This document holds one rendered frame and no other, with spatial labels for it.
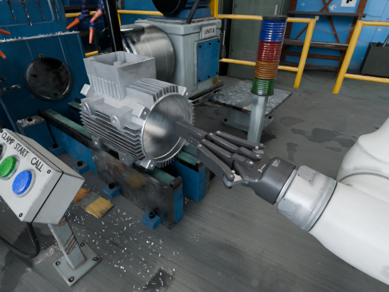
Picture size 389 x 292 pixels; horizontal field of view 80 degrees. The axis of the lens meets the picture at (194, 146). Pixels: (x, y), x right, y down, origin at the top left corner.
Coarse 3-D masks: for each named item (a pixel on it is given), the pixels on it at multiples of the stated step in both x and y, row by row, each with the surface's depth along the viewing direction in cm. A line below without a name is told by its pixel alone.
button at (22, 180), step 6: (18, 174) 29; (24, 174) 29; (30, 174) 29; (18, 180) 29; (24, 180) 28; (30, 180) 28; (12, 186) 29; (18, 186) 28; (24, 186) 28; (18, 192) 28
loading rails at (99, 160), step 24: (48, 120) 77; (72, 120) 90; (72, 144) 72; (96, 168) 66; (120, 168) 56; (168, 168) 63; (192, 168) 57; (120, 192) 63; (144, 192) 54; (168, 192) 48; (192, 192) 61; (144, 216) 55; (168, 216) 52
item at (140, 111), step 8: (88, 88) 51; (184, 88) 50; (88, 96) 52; (184, 96) 51; (136, 104) 43; (136, 112) 43; (144, 112) 43; (144, 120) 44; (184, 144) 58; (144, 160) 50; (152, 168) 50
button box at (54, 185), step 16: (16, 144) 33; (32, 144) 36; (0, 160) 33; (16, 160) 31; (32, 160) 30; (48, 160) 31; (32, 176) 29; (48, 176) 28; (64, 176) 29; (80, 176) 32; (0, 192) 30; (32, 192) 28; (48, 192) 28; (64, 192) 30; (16, 208) 28; (32, 208) 27; (48, 208) 29; (64, 208) 31
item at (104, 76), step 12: (84, 60) 50; (96, 60) 52; (108, 60) 55; (120, 60) 56; (132, 60) 55; (144, 60) 49; (96, 72) 49; (108, 72) 47; (120, 72) 45; (132, 72) 47; (144, 72) 50; (96, 84) 51; (108, 84) 48; (120, 84) 46; (132, 84) 48; (108, 96) 50; (120, 96) 48
